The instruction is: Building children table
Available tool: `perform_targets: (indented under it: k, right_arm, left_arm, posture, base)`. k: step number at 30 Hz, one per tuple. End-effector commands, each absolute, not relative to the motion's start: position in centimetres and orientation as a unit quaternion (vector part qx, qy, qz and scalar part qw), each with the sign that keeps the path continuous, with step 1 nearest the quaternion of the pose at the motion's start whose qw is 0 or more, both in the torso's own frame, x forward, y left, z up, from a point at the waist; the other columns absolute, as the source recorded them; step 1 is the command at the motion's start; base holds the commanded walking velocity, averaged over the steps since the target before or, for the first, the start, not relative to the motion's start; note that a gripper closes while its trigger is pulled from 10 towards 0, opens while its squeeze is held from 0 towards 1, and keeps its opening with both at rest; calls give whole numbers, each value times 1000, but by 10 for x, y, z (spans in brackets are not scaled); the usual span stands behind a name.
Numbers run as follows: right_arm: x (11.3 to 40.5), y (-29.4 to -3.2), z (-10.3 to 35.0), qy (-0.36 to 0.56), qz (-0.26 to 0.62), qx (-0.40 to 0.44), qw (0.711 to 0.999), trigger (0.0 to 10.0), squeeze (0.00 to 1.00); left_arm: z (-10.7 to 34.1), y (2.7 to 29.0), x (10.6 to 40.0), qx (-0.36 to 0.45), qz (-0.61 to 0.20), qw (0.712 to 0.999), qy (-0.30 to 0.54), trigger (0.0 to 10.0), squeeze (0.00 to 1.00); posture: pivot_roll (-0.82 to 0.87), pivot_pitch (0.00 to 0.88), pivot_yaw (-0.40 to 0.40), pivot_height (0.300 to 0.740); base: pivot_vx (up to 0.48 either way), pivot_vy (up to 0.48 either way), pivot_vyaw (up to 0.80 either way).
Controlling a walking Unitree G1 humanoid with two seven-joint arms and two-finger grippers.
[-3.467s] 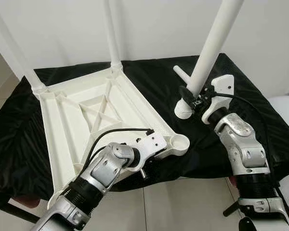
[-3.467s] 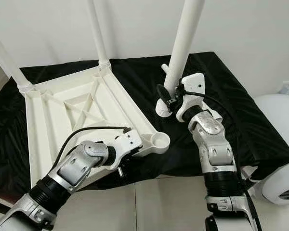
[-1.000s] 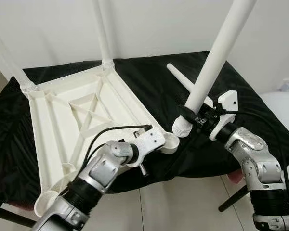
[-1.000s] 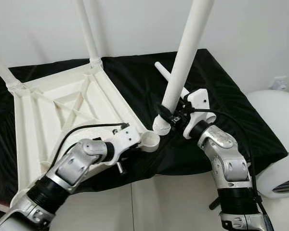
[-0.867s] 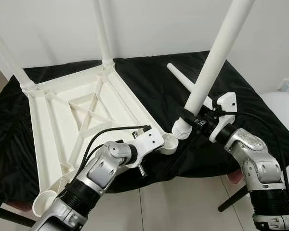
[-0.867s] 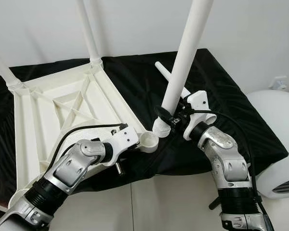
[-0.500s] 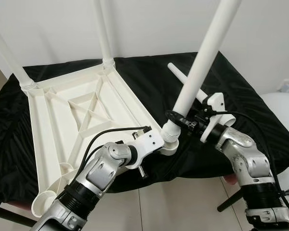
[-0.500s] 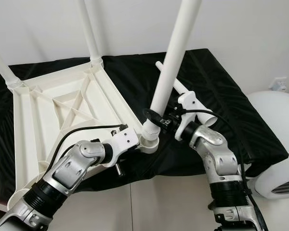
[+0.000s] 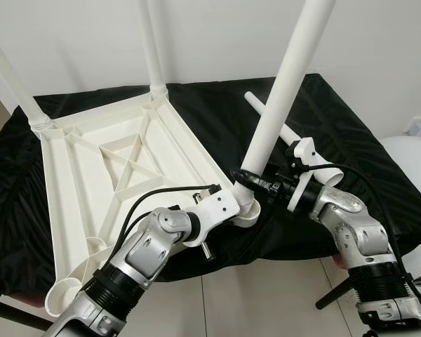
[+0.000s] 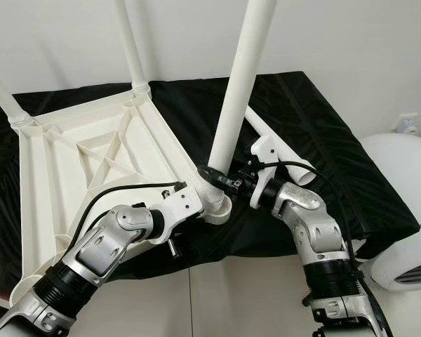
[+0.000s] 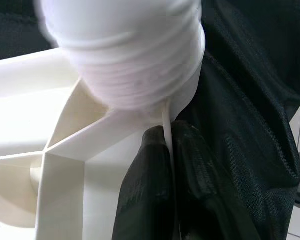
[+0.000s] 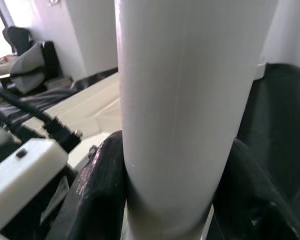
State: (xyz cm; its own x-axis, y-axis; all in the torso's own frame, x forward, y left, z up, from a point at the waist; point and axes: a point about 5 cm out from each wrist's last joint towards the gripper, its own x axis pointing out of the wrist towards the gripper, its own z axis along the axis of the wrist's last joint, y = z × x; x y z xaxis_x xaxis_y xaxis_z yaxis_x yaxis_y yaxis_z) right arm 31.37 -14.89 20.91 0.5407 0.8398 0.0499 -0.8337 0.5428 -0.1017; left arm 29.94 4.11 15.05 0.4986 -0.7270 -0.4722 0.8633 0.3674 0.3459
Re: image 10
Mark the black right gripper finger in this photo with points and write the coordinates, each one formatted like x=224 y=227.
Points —
x=216 y=182
x=256 y=163

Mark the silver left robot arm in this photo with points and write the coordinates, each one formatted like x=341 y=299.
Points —
x=105 y=249

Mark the black tablecloth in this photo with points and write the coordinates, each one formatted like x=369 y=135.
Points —
x=344 y=140

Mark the white rounded plastic appliance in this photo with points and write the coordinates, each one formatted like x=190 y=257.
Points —
x=407 y=210

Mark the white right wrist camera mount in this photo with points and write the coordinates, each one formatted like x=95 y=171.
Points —
x=265 y=149

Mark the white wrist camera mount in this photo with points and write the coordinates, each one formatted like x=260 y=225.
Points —
x=265 y=149
x=179 y=205

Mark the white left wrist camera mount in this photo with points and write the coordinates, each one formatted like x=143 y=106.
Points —
x=179 y=205

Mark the white wall power socket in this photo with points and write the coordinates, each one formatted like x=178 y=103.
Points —
x=409 y=123

